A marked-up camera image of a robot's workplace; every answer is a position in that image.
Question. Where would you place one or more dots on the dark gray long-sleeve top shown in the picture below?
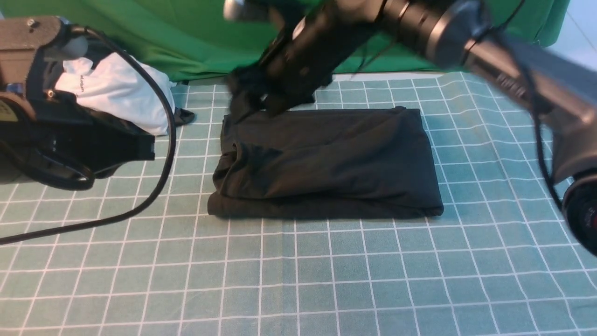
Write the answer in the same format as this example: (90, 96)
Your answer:
(326, 164)

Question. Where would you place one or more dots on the white crumpled garment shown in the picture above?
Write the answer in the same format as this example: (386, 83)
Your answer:
(104, 81)

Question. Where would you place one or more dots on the green backdrop cloth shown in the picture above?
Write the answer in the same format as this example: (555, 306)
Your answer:
(189, 39)

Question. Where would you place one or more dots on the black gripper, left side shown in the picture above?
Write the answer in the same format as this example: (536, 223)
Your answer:
(56, 142)

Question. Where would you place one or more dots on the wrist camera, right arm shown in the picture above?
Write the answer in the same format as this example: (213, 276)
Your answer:
(249, 11)

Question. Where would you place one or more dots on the green checkered tablecloth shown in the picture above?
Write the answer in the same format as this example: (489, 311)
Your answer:
(499, 261)

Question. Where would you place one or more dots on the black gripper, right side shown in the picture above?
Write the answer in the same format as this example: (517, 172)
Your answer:
(305, 61)

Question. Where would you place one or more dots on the dark gray crumpled garment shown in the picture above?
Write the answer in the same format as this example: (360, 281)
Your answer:
(183, 117)

